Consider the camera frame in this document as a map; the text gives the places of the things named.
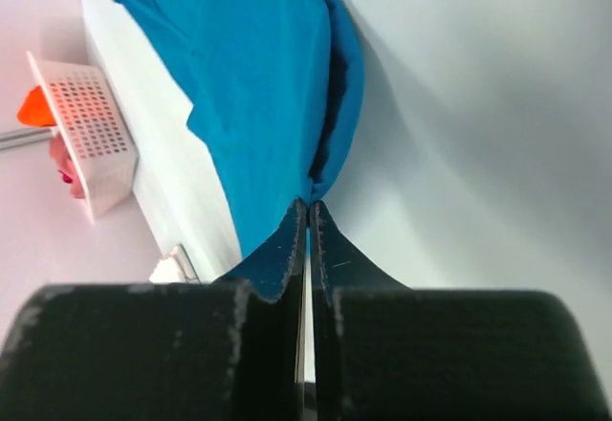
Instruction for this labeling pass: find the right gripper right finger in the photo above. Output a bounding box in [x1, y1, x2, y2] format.
[309, 202, 611, 420]

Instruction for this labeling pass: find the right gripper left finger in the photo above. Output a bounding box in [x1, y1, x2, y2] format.
[1, 200, 307, 420]

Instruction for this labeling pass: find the blue t-shirt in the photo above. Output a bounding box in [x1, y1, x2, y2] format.
[114, 0, 364, 255]

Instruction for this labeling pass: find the white plastic basket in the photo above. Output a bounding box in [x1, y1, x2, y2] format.
[27, 53, 139, 222]

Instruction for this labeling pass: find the orange crumpled t-shirt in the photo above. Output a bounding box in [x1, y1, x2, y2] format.
[17, 86, 56, 128]

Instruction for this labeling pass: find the left corner aluminium post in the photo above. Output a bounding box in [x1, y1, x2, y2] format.
[0, 127, 54, 151]

